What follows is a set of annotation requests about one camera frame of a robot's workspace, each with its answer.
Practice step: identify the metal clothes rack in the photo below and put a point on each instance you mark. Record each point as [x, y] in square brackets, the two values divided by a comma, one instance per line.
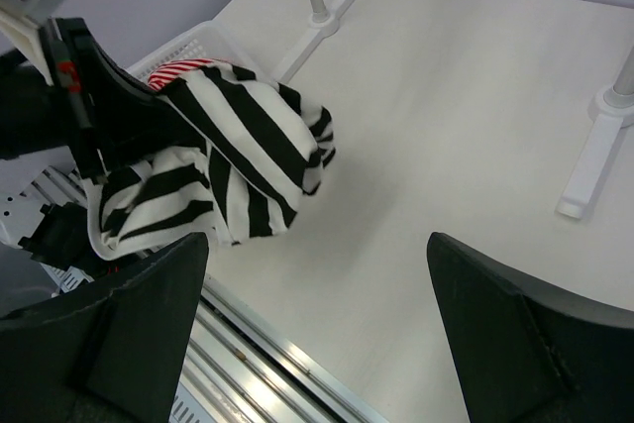
[611, 110]

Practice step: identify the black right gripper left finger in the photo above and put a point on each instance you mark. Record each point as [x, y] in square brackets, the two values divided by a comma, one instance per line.
[111, 350]

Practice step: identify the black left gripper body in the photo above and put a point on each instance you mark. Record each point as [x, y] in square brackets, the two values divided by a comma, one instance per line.
[37, 117]

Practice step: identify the black white striped tank top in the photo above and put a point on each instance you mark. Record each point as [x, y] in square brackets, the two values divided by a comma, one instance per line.
[260, 159]

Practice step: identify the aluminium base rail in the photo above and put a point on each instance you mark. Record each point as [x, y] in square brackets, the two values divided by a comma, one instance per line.
[248, 372]

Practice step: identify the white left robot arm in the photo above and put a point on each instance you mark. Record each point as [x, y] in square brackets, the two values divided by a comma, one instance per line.
[57, 235]

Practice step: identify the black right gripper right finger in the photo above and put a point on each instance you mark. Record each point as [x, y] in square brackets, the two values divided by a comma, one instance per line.
[526, 350]

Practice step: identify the red striped tank top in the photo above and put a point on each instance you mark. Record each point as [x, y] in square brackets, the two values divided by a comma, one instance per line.
[167, 72]

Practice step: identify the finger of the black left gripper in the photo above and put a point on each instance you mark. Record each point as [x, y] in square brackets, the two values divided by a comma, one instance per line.
[120, 148]
[126, 111]

